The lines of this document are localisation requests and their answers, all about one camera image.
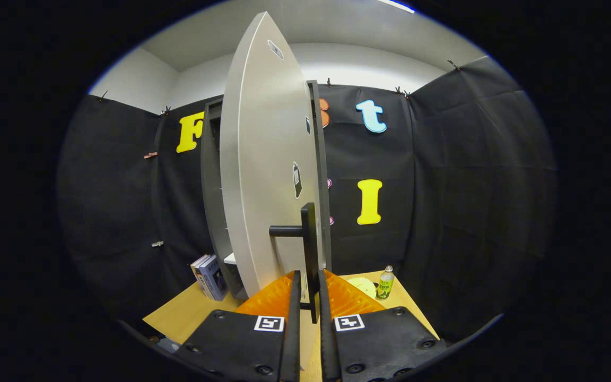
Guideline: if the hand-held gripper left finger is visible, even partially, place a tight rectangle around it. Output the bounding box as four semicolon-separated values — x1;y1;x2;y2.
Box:
176;270;302;382

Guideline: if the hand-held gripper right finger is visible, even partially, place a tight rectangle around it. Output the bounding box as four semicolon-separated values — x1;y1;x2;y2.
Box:
318;270;449;382

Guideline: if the black door handle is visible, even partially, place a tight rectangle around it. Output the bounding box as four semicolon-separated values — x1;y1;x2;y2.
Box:
269;203;321;324

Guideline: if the grey shoe cabinet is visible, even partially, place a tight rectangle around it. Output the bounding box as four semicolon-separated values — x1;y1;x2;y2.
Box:
201;81;333;300

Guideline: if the beige shoe cabinet door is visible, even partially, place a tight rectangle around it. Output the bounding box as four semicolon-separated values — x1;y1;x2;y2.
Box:
220;12;327;298

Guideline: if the pale yellow round object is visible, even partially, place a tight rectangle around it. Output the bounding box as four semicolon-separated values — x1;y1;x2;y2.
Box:
345;277;378;299

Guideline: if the green drink bottle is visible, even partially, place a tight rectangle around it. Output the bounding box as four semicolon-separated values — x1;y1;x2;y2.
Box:
376;265;395;301

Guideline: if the blue book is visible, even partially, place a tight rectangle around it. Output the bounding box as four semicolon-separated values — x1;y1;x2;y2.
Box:
199;256;229;302

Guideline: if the white book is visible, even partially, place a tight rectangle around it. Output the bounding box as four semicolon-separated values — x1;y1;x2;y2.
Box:
190;254;216;300

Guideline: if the black backdrop cloth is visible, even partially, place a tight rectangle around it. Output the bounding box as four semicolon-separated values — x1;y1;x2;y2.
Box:
56;56;558;340

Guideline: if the long ceiling light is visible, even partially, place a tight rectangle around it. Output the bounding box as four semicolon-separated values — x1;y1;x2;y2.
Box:
377;0;416;14

